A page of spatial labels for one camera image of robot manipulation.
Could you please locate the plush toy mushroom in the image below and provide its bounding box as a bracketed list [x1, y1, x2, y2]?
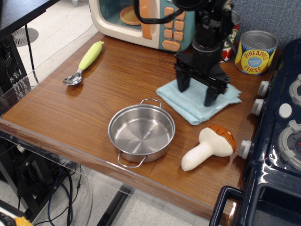
[181, 125, 236, 171]

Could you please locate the spoon with green handle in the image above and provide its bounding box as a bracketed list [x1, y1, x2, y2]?
[63, 40, 104, 86]

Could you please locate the orange toy plate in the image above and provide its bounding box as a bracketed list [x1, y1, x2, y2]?
[119, 6, 141, 26]

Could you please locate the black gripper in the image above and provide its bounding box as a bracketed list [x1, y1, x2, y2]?
[174, 40, 230, 106]

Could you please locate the pineapple slices can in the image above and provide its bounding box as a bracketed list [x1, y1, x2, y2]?
[235, 30, 278, 75]

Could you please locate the toy microwave oven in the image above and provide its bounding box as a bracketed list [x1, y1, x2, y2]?
[89, 0, 195, 52]

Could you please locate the tomato sauce can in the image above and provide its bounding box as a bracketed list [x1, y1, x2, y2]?
[220, 11, 242, 63]

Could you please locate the light blue towel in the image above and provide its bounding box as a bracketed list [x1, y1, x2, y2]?
[156, 79, 241, 126]

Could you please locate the stainless steel pot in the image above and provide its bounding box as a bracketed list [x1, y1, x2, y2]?
[108, 98, 175, 169]

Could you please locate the dark blue toy stove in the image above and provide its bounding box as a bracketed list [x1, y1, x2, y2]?
[210, 39, 301, 226]

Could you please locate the black desk left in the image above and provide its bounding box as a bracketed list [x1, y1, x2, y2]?
[0, 0, 58, 40]

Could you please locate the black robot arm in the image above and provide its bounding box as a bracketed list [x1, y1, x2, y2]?
[134, 0, 234, 107]

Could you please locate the blue floor cable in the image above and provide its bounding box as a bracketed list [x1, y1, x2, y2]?
[48, 168, 74, 226]

